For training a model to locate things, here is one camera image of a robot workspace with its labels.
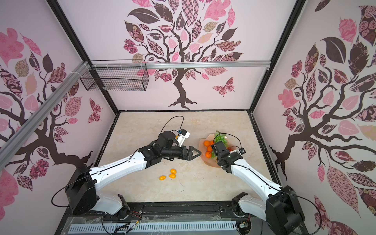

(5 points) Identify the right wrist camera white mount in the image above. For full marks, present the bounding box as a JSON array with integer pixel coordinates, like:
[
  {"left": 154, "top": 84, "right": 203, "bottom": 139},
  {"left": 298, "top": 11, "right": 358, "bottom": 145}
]
[{"left": 235, "top": 148, "right": 246, "bottom": 155}]

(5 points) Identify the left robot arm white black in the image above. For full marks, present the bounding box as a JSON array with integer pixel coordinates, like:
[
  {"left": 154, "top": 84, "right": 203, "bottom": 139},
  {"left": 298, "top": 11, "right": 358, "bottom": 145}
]
[{"left": 64, "top": 130, "right": 201, "bottom": 215}]

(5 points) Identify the aluminium rail back wall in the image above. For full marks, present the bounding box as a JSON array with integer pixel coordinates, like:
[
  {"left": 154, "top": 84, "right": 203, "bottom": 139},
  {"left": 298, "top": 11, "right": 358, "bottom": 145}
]
[{"left": 91, "top": 60, "right": 271, "bottom": 69}]

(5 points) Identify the aluminium rail left wall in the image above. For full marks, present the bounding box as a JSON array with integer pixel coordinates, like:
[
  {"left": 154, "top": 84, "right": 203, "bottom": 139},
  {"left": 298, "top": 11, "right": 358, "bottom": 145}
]
[{"left": 1, "top": 61, "right": 90, "bottom": 169}]

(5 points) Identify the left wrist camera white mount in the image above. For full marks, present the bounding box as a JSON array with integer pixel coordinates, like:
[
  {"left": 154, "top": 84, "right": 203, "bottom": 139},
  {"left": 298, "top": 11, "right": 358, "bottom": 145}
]
[{"left": 176, "top": 129, "right": 190, "bottom": 147}]

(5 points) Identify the black wire basket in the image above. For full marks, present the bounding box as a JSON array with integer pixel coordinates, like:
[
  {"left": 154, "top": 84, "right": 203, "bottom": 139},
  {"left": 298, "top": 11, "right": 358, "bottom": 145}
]
[{"left": 80, "top": 59, "right": 149, "bottom": 92}]

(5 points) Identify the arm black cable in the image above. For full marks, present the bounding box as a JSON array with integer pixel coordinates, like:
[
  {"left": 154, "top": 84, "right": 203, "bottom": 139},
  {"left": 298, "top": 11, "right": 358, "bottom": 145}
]
[
  {"left": 51, "top": 115, "right": 185, "bottom": 208},
  {"left": 221, "top": 133, "right": 323, "bottom": 235}
]

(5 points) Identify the green grape bunch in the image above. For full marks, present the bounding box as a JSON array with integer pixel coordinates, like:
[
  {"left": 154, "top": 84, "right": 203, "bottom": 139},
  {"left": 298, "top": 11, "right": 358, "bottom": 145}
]
[{"left": 213, "top": 131, "right": 230, "bottom": 148}]

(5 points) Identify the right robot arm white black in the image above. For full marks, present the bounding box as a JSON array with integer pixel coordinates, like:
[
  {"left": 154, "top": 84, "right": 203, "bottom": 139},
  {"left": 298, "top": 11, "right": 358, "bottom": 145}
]
[{"left": 211, "top": 142, "right": 305, "bottom": 235}]

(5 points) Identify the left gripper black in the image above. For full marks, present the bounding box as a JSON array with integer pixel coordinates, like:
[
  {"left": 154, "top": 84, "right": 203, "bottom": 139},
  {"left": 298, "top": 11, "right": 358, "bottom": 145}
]
[{"left": 162, "top": 145, "right": 202, "bottom": 161}]

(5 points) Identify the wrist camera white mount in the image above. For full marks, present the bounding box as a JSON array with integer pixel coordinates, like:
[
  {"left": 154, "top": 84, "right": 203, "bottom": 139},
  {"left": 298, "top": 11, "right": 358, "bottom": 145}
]
[
  {"left": 176, "top": 129, "right": 190, "bottom": 147},
  {"left": 235, "top": 148, "right": 246, "bottom": 155}
]

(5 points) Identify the pink petal-shaped fruit bowl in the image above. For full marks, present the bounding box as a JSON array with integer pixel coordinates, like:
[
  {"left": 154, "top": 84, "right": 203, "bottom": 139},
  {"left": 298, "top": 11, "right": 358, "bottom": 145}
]
[{"left": 199, "top": 133, "right": 240, "bottom": 167}]

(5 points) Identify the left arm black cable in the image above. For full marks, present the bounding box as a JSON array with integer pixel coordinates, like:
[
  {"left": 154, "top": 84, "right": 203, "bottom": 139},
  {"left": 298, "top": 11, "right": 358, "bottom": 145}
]
[{"left": 51, "top": 115, "right": 185, "bottom": 208}]

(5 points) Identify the white slotted cable duct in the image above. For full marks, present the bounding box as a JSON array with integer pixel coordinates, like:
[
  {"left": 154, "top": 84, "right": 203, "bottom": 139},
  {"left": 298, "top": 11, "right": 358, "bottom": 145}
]
[{"left": 66, "top": 221, "right": 238, "bottom": 235}]

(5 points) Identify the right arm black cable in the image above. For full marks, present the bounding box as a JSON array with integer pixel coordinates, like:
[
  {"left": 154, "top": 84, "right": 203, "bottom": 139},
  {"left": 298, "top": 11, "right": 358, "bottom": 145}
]
[{"left": 221, "top": 133, "right": 323, "bottom": 235}]

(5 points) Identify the aluminium rail wall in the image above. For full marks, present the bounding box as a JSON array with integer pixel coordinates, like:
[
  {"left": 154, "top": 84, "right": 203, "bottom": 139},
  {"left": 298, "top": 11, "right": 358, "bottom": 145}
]
[
  {"left": 1, "top": 61, "right": 90, "bottom": 169},
  {"left": 91, "top": 60, "right": 271, "bottom": 69}
]

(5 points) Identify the black base frame rail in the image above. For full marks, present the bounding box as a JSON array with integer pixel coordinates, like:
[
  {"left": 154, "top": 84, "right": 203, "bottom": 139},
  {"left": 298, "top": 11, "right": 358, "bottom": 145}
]
[{"left": 55, "top": 201, "right": 273, "bottom": 235}]

